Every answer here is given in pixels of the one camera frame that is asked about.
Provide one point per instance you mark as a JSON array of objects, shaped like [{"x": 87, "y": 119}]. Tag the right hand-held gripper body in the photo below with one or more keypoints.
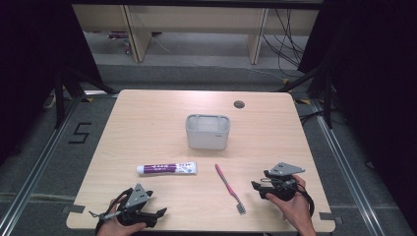
[{"x": 283, "y": 188}]

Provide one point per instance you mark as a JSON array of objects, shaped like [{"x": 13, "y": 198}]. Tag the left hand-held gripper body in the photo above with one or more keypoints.
[{"x": 136, "y": 198}]

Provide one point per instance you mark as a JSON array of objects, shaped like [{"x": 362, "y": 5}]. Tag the pink toothbrush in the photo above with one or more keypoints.
[{"x": 228, "y": 186}]

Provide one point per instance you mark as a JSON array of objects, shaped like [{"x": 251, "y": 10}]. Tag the purple white toothpaste tube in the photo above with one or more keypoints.
[{"x": 164, "y": 168}]

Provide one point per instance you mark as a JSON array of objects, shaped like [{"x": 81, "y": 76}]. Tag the grey plastic holder box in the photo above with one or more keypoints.
[{"x": 207, "y": 139}]

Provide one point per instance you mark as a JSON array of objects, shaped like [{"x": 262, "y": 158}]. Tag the person's right hand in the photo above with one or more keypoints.
[{"x": 298, "y": 209}]

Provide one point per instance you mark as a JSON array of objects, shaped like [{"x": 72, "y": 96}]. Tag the person's left hand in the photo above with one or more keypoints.
[{"x": 114, "y": 229}]

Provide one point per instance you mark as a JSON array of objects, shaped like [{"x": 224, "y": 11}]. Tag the yellow black tape piece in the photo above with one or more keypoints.
[
  {"x": 303, "y": 101},
  {"x": 89, "y": 99}
]

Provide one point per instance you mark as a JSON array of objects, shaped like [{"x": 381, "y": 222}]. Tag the black metal stand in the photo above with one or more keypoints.
[
  {"x": 59, "y": 98},
  {"x": 327, "y": 98}
]

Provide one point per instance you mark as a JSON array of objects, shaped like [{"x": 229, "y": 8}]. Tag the black curtain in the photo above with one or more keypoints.
[
  {"x": 32, "y": 65},
  {"x": 377, "y": 82}
]

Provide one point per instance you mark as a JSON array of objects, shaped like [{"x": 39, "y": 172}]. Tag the small colourful clutter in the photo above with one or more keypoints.
[{"x": 126, "y": 44}]

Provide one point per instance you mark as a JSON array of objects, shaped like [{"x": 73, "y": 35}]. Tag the aluminium floor rail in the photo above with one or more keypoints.
[
  {"x": 347, "y": 170},
  {"x": 32, "y": 170}
]

